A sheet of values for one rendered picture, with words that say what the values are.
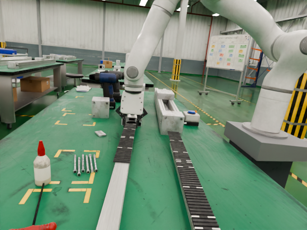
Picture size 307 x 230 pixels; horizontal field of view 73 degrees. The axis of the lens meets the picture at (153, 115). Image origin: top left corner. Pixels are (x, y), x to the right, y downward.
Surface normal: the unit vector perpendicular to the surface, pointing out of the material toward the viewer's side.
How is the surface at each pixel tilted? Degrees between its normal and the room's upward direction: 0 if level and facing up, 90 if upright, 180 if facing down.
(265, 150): 90
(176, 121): 90
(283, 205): 0
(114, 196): 0
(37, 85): 89
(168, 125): 90
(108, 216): 0
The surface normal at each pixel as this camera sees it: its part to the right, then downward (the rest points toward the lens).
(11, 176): 0.10, -0.96
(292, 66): -0.30, 0.74
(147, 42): 0.37, -0.42
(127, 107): 0.04, 0.25
